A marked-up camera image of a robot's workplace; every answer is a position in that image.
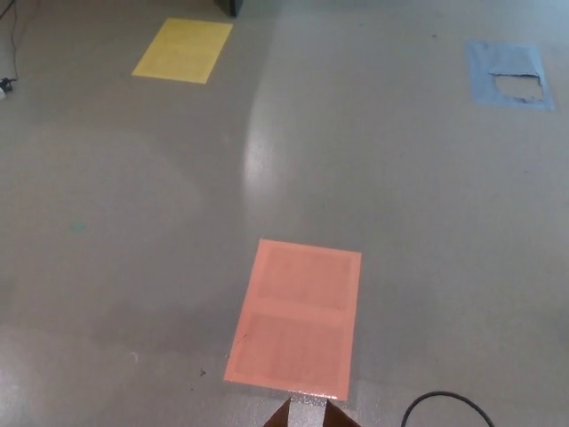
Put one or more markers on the orange paper sheet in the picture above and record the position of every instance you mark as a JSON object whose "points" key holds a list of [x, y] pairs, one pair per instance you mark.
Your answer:
{"points": [[298, 320]]}

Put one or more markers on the yellow paper sheet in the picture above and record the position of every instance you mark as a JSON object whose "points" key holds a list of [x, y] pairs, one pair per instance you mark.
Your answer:
{"points": [[183, 49]]}

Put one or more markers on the black cabinet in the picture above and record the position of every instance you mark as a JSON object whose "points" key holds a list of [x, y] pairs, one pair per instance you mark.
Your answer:
{"points": [[230, 5]]}

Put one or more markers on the torn blue paper sheet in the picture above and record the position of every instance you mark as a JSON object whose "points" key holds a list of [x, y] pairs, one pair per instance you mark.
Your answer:
{"points": [[507, 55]]}

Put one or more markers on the black and white plug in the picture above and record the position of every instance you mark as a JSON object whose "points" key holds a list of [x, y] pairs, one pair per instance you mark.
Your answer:
{"points": [[5, 85]]}

